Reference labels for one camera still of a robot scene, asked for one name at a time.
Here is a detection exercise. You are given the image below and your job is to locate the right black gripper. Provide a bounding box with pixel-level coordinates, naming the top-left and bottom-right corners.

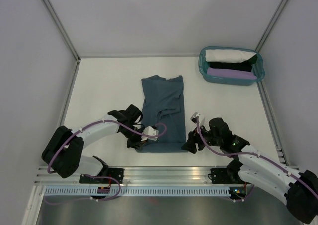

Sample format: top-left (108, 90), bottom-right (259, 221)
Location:
top-left (181, 123), bottom-right (222, 154)

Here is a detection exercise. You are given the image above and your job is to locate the blue-grey t shirt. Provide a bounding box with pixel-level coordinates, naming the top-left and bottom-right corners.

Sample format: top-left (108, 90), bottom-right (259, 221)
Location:
top-left (136, 75), bottom-right (186, 153)

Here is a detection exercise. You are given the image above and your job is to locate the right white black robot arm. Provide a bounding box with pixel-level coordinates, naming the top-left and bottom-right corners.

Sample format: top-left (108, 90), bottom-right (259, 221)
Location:
top-left (182, 113), bottom-right (318, 224)

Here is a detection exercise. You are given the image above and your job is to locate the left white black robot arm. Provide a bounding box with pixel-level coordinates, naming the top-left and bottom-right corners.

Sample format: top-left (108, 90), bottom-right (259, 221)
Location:
top-left (41, 104), bottom-right (143, 183)

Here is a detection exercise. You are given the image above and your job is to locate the purple rolled t shirt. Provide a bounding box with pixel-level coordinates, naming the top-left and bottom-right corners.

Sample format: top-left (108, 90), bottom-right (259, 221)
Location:
top-left (207, 68), bottom-right (257, 80)

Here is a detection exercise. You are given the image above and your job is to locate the white rolled t shirt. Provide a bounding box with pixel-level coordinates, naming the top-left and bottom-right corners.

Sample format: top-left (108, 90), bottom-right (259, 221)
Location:
top-left (205, 49), bottom-right (257, 63)

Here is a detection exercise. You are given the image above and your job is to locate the black rolled t shirt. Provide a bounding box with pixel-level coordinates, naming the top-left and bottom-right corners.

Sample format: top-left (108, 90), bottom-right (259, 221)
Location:
top-left (209, 62), bottom-right (252, 72)

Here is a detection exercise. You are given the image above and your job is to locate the teal plastic basket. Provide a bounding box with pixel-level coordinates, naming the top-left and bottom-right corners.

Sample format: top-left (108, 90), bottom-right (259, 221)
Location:
top-left (198, 46), bottom-right (265, 86)

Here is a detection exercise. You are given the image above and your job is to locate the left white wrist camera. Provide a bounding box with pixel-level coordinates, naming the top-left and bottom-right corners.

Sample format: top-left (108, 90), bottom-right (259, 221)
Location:
top-left (141, 126), bottom-right (159, 141)

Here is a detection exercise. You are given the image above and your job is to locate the aluminium front rail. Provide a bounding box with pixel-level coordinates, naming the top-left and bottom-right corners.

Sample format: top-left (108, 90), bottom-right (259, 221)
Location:
top-left (34, 165), bottom-right (305, 186)

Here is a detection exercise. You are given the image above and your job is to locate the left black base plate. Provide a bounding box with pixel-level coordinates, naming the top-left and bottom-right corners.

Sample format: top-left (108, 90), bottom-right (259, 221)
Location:
top-left (79, 167), bottom-right (125, 184)

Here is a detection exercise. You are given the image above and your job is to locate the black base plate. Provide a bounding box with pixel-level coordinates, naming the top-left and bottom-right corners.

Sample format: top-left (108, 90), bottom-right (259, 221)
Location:
top-left (79, 167), bottom-right (125, 184)
top-left (207, 168), bottom-right (245, 184)

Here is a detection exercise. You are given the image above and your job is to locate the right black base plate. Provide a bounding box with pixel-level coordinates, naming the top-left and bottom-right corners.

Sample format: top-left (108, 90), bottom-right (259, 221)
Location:
top-left (207, 168), bottom-right (245, 184)

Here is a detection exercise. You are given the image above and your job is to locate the light blue cable duct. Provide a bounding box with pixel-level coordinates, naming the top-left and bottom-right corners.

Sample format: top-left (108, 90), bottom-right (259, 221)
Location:
top-left (44, 186), bottom-right (230, 197)

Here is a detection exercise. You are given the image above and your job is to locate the left aluminium frame post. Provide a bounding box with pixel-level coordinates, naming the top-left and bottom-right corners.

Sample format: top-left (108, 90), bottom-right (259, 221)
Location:
top-left (41, 0), bottom-right (80, 63)

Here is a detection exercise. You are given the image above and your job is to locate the aluminium frame post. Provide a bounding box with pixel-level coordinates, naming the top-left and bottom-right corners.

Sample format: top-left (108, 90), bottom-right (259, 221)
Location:
top-left (255, 0), bottom-right (290, 52)
top-left (41, 0), bottom-right (80, 63)

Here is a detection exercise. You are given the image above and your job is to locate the right aluminium frame post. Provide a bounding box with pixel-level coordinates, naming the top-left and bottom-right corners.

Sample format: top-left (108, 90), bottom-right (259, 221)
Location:
top-left (255, 0), bottom-right (290, 52)

